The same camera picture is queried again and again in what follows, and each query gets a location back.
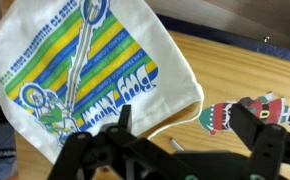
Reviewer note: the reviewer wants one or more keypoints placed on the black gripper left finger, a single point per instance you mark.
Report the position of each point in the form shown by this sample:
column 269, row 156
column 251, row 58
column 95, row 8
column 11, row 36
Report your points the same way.
column 141, row 150

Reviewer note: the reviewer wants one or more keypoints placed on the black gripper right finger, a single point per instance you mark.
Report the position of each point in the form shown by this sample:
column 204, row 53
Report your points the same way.
column 265, row 143

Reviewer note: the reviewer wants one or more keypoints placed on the metal spoon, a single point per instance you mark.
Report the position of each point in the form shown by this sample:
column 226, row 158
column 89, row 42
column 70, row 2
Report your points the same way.
column 177, row 145

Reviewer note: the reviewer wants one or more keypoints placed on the santa claus sticker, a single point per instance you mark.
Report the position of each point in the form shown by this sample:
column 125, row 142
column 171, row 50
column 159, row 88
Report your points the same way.
column 273, row 110

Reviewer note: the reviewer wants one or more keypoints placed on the christmas elf sticker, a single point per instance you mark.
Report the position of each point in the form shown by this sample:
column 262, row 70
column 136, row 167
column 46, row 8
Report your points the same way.
column 215, row 116

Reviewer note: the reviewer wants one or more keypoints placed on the white printed tote bag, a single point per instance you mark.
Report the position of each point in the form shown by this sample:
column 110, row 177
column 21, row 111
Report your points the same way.
column 158, row 50

